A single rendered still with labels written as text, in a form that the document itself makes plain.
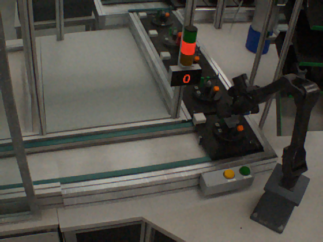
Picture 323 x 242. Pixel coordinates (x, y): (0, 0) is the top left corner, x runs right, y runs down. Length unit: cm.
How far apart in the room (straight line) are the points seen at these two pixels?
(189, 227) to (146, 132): 45
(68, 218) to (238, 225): 64
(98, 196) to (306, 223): 83
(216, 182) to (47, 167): 66
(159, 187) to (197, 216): 18
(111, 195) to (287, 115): 83
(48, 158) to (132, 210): 40
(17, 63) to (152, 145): 101
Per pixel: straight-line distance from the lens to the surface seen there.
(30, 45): 137
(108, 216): 147
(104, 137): 162
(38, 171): 155
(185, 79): 152
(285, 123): 173
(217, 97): 182
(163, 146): 164
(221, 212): 153
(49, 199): 145
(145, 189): 148
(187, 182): 152
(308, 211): 166
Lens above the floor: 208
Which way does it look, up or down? 41 degrees down
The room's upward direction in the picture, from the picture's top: 7 degrees clockwise
